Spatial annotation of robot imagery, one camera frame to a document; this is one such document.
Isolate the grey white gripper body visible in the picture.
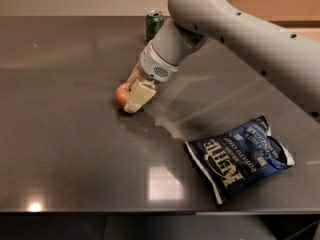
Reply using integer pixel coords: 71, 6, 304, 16
139, 42, 178, 82

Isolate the green soda can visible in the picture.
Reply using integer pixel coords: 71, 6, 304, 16
145, 10, 163, 42

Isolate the red apple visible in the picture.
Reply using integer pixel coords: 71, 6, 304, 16
115, 82, 132, 109

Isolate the blue Kettle chips bag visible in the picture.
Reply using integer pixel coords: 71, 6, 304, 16
186, 115, 295, 205

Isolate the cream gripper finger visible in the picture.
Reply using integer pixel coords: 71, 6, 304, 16
124, 80, 156, 113
127, 64, 139, 83

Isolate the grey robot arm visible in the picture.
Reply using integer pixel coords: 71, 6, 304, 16
120, 0, 320, 120

